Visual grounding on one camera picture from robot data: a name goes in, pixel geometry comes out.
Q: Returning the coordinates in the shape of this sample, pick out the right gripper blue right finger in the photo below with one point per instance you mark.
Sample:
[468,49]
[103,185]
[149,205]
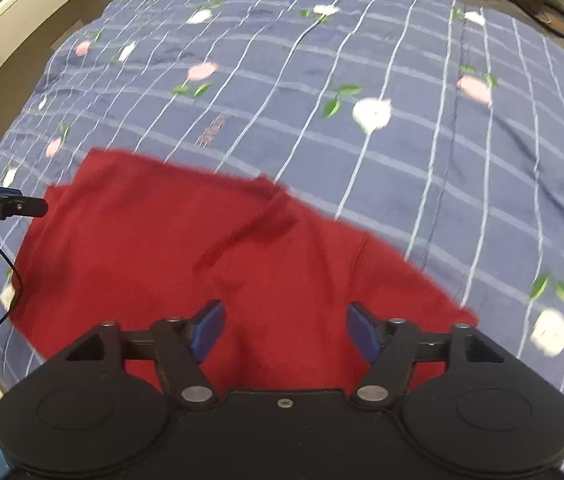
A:
[389,347]

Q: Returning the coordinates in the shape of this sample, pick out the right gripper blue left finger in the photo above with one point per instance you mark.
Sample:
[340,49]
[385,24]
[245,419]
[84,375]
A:
[180,345]

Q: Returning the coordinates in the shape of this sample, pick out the blue plaid floral quilt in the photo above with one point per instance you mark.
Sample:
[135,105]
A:
[437,124]

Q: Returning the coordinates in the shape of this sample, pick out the red knit sweater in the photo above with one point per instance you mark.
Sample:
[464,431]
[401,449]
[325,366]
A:
[134,240]

